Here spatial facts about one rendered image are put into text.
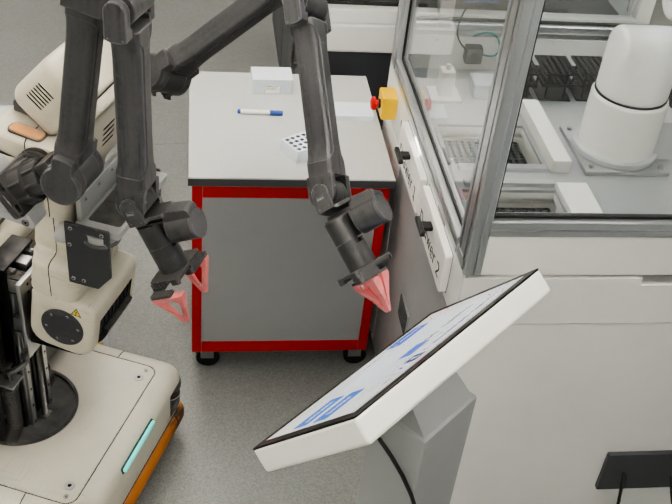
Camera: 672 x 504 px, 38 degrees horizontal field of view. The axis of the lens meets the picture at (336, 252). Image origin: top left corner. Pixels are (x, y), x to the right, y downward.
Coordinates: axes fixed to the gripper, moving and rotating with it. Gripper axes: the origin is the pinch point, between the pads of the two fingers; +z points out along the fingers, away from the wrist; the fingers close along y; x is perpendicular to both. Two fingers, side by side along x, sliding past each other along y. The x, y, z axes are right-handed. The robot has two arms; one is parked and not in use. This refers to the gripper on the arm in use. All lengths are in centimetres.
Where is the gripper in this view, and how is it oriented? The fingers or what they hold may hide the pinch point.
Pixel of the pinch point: (386, 307)
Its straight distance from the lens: 188.0
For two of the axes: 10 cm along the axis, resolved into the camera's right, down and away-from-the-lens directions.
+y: 6.8, -3.9, 6.2
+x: -5.5, 2.8, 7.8
